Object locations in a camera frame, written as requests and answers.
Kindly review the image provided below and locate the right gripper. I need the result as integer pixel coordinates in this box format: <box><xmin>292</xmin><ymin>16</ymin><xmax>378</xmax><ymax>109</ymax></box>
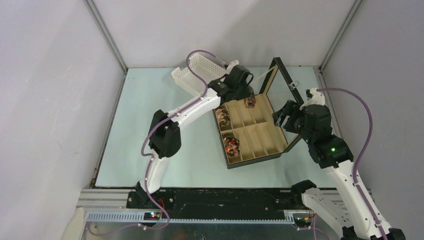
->
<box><xmin>272</xmin><ymin>99</ymin><xmax>314</xmax><ymax>144</ymax></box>

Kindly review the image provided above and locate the colourful patterned tie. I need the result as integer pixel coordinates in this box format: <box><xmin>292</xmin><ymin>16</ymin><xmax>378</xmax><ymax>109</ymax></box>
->
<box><xmin>243</xmin><ymin>96</ymin><xmax>256</xmax><ymax>109</ymax></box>

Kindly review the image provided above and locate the white perforated plastic basket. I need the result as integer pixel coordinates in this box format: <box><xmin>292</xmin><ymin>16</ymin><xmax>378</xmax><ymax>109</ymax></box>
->
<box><xmin>171</xmin><ymin>53</ymin><xmax>226</xmax><ymax>97</ymax></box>

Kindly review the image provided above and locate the black compartment tie box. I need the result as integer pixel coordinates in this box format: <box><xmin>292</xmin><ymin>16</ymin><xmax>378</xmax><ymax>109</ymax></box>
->
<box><xmin>213</xmin><ymin>57</ymin><xmax>304</xmax><ymax>169</ymax></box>

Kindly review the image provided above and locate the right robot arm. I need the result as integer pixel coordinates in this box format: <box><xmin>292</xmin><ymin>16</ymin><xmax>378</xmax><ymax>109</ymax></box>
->
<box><xmin>272</xmin><ymin>100</ymin><xmax>406</xmax><ymax>240</ymax></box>

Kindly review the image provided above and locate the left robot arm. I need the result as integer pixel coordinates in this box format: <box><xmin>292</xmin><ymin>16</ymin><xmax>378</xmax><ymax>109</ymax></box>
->
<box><xmin>138</xmin><ymin>64</ymin><xmax>254</xmax><ymax>208</ymax></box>

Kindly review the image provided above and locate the rolled tie far compartment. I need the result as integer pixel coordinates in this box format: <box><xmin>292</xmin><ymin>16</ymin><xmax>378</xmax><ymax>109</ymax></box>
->
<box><xmin>215</xmin><ymin>108</ymin><xmax>231</xmax><ymax>128</ymax></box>

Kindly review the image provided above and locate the rolled tie compartment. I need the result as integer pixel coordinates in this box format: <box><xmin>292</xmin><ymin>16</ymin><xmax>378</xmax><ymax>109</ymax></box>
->
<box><xmin>215</xmin><ymin>108</ymin><xmax>231</xmax><ymax>128</ymax></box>
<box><xmin>223</xmin><ymin>135</ymin><xmax>240</xmax><ymax>157</ymax></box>

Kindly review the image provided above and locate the rolled tie near compartment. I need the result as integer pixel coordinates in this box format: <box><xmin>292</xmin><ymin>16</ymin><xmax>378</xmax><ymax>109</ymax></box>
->
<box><xmin>223</xmin><ymin>135</ymin><xmax>240</xmax><ymax>157</ymax></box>

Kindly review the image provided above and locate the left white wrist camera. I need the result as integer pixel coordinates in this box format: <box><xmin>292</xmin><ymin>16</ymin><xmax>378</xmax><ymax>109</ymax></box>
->
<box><xmin>225</xmin><ymin>60</ymin><xmax>239</xmax><ymax>75</ymax></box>

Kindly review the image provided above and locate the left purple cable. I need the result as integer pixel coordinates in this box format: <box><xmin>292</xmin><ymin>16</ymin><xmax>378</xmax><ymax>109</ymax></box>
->
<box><xmin>86</xmin><ymin>49</ymin><xmax>228</xmax><ymax>237</ymax></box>

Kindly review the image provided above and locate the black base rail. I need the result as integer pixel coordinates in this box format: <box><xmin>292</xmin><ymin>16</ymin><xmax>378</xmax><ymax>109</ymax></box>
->
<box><xmin>126</xmin><ymin>186</ymin><xmax>312</xmax><ymax>221</ymax></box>

